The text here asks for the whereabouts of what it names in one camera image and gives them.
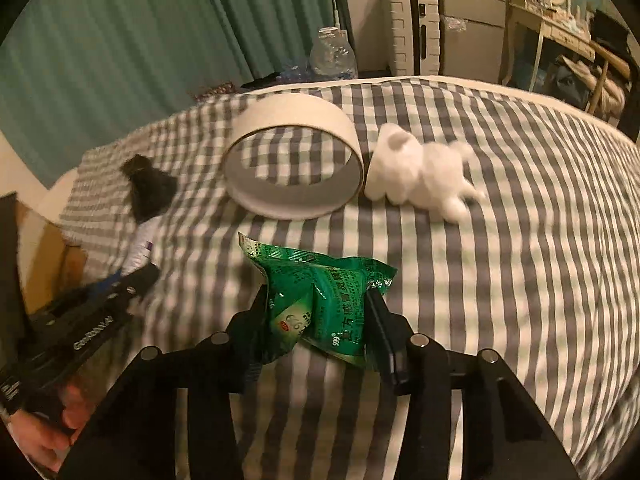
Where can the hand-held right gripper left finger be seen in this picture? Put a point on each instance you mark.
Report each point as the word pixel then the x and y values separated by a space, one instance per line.
pixel 247 325

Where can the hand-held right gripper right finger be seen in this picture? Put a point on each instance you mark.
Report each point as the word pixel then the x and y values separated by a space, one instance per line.
pixel 387 340

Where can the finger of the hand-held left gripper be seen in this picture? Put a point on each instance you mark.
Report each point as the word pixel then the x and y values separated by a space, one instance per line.
pixel 137 282

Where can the white tube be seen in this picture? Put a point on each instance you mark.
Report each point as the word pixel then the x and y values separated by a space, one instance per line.
pixel 142 247

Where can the green sachet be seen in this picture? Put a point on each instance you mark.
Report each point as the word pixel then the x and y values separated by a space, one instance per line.
pixel 325 285

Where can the checked cloth covered desktop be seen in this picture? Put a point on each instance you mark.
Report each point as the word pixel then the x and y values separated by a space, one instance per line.
pixel 500 260

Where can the person's left hand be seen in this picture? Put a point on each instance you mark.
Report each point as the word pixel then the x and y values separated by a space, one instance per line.
pixel 45 440

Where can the brown cardboard box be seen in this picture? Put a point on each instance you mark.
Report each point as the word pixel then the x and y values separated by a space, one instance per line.
pixel 45 260

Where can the dark tufted object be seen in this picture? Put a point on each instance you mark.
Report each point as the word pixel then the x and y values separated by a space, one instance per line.
pixel 147 185

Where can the dark flat panel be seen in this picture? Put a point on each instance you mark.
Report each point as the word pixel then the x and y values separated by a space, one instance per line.
pixel 10 260

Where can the crumpled white tissue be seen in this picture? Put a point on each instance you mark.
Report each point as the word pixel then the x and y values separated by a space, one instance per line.
pixel 425 175

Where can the white tape roll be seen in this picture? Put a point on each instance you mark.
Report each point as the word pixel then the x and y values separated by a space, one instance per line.
pixel 300 110

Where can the green curtain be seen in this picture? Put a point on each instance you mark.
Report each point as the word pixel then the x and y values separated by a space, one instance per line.
pixel 150 35

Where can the clear plastic bottle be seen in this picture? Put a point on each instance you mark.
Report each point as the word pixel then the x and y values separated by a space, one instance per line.
pixel 332 55

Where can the white suitcase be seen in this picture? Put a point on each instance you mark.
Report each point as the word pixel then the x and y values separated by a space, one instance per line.
pixel 405 30

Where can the grey fridge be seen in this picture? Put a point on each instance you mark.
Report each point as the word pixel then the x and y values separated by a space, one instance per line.
pixel 470 20

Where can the wooden chair with clothes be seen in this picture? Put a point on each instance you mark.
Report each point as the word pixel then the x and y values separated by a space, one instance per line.
pixel 605 75

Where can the cream desk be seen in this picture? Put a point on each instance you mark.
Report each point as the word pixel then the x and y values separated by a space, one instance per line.
pixel 545 35

